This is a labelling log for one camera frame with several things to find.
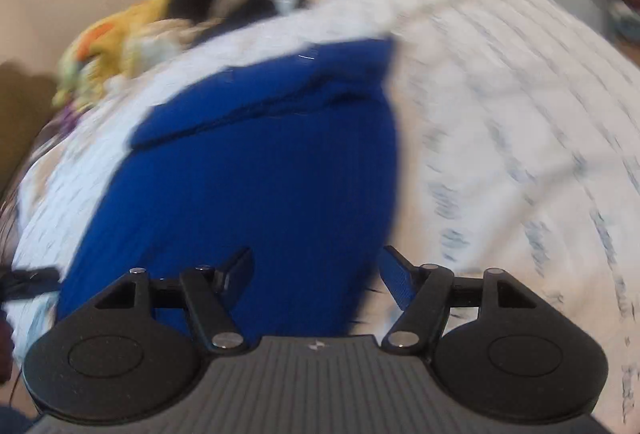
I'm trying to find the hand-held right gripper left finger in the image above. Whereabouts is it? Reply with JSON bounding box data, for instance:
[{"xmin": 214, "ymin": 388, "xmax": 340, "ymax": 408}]
[{"xmin": 92, "ymin": 246, "xmax": 254, "ymax": 356}]

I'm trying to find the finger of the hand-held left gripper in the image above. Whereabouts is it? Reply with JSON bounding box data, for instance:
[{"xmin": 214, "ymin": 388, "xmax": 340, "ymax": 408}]
[{"xmin": 0, "ymin": 266, "xmax": 60, "ymax": 302}]

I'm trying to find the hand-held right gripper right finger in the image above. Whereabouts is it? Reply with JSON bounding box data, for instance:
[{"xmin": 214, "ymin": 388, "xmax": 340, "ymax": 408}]
[{"xmin": 377, "ymin": 245, "xmax": 542, "ymax": 357}]

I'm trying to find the blue knit garment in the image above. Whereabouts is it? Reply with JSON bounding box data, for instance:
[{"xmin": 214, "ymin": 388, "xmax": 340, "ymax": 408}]
[{"xmin": 55, "ymin": 36, "xmax": 401, "ymax": 340}]

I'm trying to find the white script-printed blanket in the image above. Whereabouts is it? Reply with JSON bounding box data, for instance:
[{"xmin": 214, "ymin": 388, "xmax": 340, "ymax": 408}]
[{"xmin": 10, "ymin": 0, "xmax": 640, "ymax": 430}]

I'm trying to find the yellow crumpled cloth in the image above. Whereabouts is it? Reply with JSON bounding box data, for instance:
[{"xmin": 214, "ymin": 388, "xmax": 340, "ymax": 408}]
[{"xmin": 52, "ymin": 0, "xmax": 173, "ymax": 107}]

